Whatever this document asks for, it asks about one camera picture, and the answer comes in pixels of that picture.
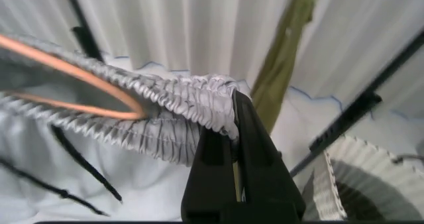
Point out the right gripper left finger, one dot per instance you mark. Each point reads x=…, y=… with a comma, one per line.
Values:
x=208, y=184

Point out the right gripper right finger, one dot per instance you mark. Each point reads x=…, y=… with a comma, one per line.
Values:
x=265, y=177

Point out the pale grey garment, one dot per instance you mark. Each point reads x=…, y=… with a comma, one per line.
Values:
x=99, y=171

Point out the green printed shirt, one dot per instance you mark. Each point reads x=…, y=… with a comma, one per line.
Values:
x=281, y=68

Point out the pink clothes hanger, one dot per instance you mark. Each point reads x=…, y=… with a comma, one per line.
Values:
x=66, y=67

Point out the white laundry basket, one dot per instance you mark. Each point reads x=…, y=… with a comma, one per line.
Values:
x=364, y=157

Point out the black clothes rack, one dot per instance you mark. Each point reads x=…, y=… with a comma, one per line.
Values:
x=351, y=111

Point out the white curtain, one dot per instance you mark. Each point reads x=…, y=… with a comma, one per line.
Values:
x=198, y=25

